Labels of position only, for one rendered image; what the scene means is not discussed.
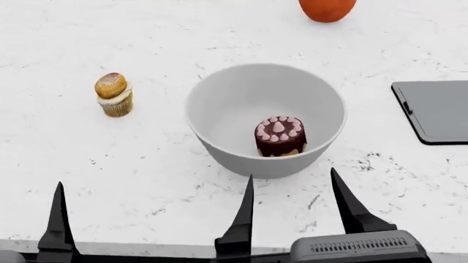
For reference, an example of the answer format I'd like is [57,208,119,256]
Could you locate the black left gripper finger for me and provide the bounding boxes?
[214,173,255,258]
[36,180,79,255]

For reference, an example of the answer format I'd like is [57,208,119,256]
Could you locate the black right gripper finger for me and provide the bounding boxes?
[330,167,399,235]

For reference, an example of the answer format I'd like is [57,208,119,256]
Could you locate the small chocolate cake pink dollops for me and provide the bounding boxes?
[254,115,308,158]

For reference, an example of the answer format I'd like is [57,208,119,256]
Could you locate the large white bowl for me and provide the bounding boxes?
[184,63,347,180]

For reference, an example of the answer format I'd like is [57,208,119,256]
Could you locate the dark grey flat tray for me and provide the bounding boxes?
[390,80,468,146]

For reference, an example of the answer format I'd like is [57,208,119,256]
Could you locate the cupcake with brown bun topping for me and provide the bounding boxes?
[94,72,135,118]

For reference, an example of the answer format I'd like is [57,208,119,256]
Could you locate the round orange fruit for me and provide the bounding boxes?
[298,0,358,24]

